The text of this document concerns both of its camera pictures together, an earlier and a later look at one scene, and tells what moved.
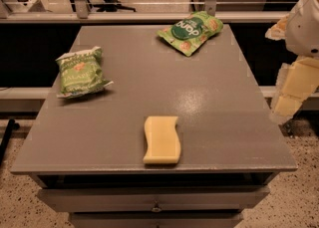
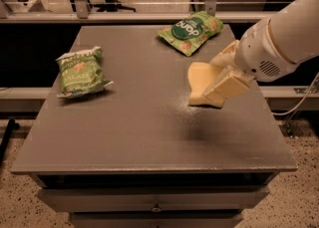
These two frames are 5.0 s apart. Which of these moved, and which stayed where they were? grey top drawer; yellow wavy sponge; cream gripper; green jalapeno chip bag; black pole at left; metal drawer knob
Moved: yellow wavy sponge; cream gripper
Stayed: grey top drawer; metal drawer knob; green jalapeno chip bag; black pole at left
